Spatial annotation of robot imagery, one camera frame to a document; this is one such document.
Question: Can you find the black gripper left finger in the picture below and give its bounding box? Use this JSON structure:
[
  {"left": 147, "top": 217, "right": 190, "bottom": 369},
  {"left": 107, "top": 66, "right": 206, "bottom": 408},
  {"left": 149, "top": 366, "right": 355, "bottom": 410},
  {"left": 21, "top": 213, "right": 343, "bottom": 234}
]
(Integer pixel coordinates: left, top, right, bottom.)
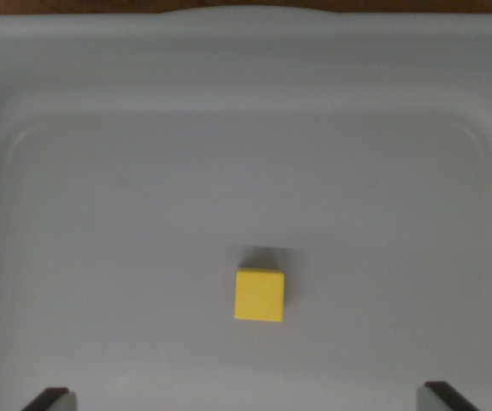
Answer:
[{"left": 21, "top": 386, "right": 78, "bottom": 411}]

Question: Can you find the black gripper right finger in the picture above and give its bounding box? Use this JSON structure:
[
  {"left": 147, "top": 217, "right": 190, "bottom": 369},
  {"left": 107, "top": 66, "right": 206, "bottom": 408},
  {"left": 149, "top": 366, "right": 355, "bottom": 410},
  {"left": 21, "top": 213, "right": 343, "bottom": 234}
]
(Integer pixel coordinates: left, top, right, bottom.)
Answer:
[{"left": 416, "top": 380, "right": 480, "bottom": 411}]

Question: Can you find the yellow wooden cube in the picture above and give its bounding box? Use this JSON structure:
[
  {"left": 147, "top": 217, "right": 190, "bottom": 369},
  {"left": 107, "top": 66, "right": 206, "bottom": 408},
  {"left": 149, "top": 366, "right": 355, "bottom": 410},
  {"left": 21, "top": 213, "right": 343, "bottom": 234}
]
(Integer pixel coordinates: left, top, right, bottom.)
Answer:
[{"left": 234, "top": 267, "right": 286, "bottom": 322}]

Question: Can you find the white plastic tray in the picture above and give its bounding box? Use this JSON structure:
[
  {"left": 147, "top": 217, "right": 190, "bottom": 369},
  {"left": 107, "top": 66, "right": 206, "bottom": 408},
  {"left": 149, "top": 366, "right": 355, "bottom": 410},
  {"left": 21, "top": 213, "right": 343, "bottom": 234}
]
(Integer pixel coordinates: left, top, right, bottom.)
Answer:
[{"left": 0, "top": 7, "right": 492, "bottom": 411}]

